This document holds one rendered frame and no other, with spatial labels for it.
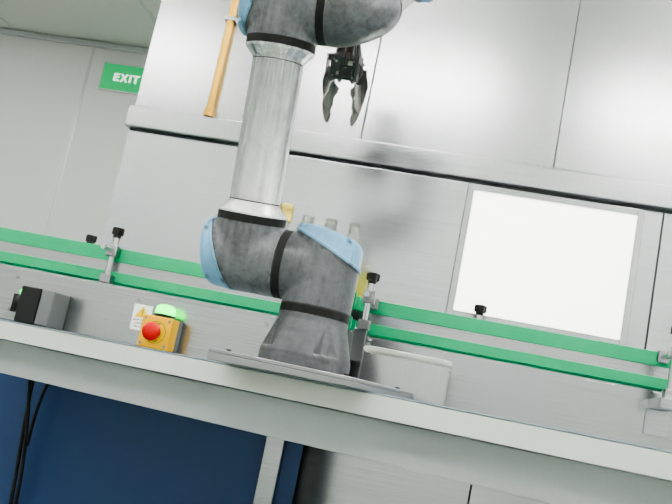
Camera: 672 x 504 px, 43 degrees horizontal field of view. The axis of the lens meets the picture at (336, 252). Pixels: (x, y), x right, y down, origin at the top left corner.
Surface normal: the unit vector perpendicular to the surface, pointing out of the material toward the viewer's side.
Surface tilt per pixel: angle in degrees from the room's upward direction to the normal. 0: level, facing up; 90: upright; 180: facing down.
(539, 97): 90
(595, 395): 90
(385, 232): 90
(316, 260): 90
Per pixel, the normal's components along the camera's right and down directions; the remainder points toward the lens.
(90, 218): -0.14, -0.19
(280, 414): -0.42, -0.23
